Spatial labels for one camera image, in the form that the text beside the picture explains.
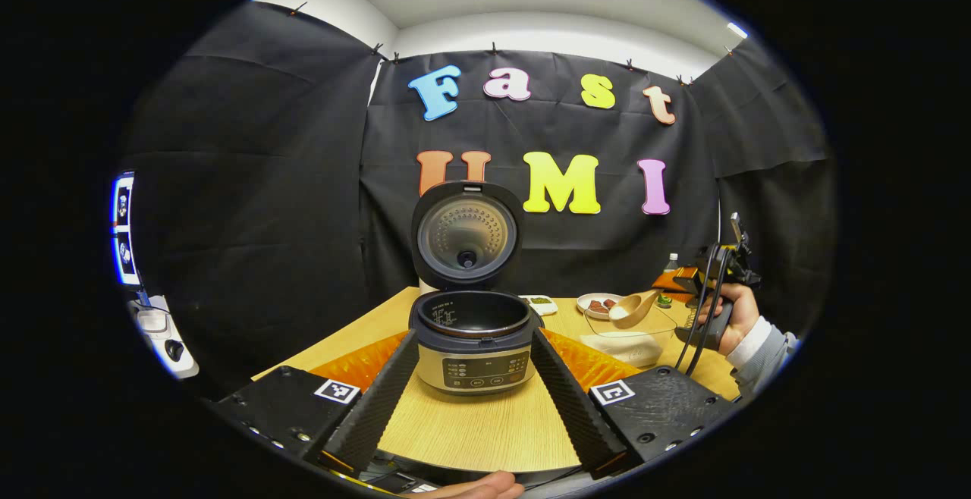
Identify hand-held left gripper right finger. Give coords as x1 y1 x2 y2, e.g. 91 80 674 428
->
529 327 737 479

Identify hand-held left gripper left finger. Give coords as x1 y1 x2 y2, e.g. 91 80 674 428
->
216 328 420 477

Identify wooden spoon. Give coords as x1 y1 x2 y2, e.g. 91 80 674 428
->
608 289 662 330

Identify white rice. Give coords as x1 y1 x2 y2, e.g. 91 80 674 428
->
580 330 668 369

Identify black and silver rice cooker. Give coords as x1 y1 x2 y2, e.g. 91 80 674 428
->
408 180 545 397

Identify green label drink bottle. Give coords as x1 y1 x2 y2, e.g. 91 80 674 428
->
656 253 681 309

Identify white round plate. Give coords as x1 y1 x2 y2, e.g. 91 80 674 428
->
577 293 624 321

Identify black backdrop cloth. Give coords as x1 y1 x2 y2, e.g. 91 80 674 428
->
121 2 835 401

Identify white device with black knob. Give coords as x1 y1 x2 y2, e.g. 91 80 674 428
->
137 306 200 378

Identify lit computer monitor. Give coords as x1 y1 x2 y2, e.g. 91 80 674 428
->
110 171 141 287

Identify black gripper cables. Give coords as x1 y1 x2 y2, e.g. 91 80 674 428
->
675 249 733 375

